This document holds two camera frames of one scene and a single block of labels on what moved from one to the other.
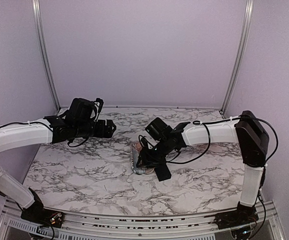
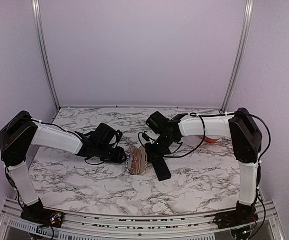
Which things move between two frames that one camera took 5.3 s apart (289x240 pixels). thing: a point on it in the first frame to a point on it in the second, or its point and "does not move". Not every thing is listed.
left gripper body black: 100,132 to 111,157
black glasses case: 162,172 does not move
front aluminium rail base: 77,226 does not move
